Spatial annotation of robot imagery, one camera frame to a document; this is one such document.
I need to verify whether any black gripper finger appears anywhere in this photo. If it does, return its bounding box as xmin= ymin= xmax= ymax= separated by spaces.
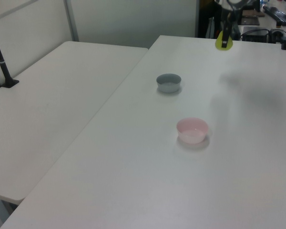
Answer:
xmin=229 ymin=13 xmax=238 ymax=36
xmin=220 ymin=13 xmax=231 ymax=49

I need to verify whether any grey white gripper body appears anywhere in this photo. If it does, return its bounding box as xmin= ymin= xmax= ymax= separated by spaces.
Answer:
xmin=219 ymin=0 xmax=248 ymax=18

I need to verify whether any green yellow pear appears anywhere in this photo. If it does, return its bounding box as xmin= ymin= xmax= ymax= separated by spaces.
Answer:
xmin=214 ymin=29 xmax=235 ymax=52

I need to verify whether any grey plastic bowl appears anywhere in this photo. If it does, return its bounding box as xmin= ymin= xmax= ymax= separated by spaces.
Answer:
xmin=156 ymin=73 xmax=182 ymax=94

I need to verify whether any pink plastic bowl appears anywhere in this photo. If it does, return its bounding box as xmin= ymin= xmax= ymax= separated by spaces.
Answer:
xmin=176 ymin=117 xmax=209 ymax=145

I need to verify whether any black flat board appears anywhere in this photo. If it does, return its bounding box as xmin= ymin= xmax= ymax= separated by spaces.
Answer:
xmin=239 ymin=15 xmax=261 ymax=26

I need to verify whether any brown flat board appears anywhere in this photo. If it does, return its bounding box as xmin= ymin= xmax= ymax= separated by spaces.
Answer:
xmin=242 ymin=9 xmax=266 ymax=18

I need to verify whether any black equipment box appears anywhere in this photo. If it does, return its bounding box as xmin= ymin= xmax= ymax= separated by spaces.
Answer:
xmin=242 ymin=28 xmax=270 ymax=43

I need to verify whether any black keyboard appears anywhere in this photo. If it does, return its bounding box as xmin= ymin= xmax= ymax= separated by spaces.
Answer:
xmin=262 ymin=5 xmax=286 ymax=25

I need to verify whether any grey metal partition post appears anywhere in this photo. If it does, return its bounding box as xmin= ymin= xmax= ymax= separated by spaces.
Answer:
xmin=62 ymin=0 xmax=81 ymax=42

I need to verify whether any black camera stand pole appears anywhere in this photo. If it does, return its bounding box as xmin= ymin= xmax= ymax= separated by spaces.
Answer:
xmin=0 ymin=21 xmax=20 ymax=89

